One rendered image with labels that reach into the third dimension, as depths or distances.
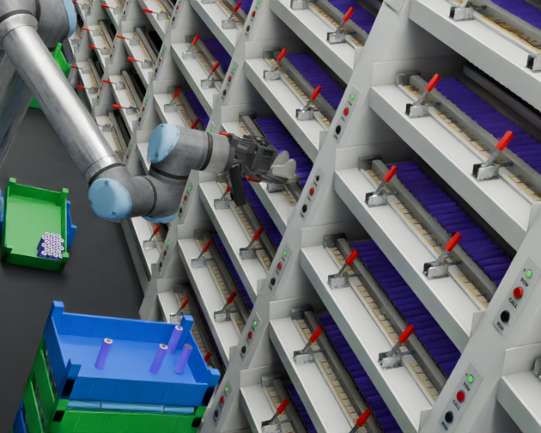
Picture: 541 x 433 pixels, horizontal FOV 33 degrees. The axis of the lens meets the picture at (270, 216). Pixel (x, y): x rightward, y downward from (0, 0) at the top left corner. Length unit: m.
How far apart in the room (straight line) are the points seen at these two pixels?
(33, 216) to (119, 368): 1.41
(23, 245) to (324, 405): 1.49
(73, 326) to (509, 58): 0.98
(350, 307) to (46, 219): 1.58
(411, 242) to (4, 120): 1.17
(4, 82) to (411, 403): 1.32
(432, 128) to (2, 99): 1.15
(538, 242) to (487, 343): 0.18
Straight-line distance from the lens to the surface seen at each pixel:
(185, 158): 2.00
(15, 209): 3.17
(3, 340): 2.66
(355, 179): 1.90
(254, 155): 2.07
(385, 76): 1.89
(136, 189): 1.95
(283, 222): 2.10
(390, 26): 1.88
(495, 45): 1.61
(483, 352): 1.45
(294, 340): 2.03
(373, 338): 1.75
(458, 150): 1.64
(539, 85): 1.47
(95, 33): 4.48
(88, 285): 3.03
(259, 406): 2.14
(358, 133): 1.92
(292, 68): 2.42
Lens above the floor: 1.51
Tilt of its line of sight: 22 degrees down
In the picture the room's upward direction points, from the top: 23 degrees clockwise
